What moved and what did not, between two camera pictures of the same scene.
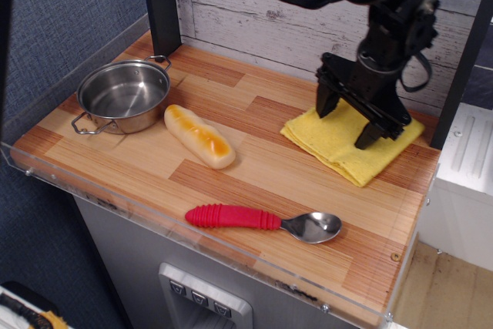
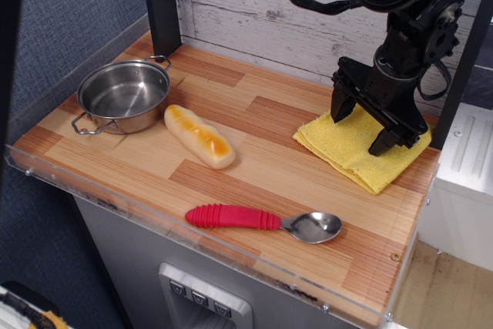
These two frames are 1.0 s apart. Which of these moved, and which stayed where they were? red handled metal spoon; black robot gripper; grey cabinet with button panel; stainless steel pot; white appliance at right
Moved: black robot gripper
Stayed: white appliance at right; stainless steel pot; grey cabinet with button panel; red handled metal spoon
